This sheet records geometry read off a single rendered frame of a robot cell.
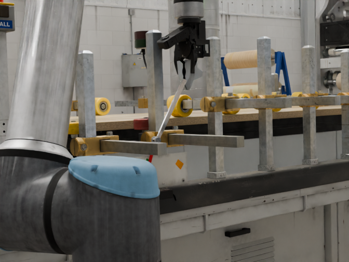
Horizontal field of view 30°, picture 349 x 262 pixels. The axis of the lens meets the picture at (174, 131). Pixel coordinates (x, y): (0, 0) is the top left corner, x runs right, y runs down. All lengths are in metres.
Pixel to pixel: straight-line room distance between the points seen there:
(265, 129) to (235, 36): 9.59
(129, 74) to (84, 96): 8.38
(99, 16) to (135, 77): 1.09
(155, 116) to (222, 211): 0.44
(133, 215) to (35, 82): 0.32
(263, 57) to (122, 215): 1.37
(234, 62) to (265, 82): 7.26
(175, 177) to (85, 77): 0.44
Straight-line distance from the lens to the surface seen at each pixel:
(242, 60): 9.44
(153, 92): 1.97
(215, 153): 2.14
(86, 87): 1.82
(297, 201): 2.51
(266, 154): 2.32
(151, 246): 1.08
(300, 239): 2.92
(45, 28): 1.23
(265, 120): 2.32
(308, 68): 2.51
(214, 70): 2.13
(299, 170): 2.43
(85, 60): 1.82
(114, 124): 2.11
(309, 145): 2.52
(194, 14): 1.95
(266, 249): 2.75
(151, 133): 1.96
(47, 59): 1.21
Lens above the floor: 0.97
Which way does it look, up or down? 3 degrees down
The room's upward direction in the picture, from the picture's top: 2 degrees counter-clockwise
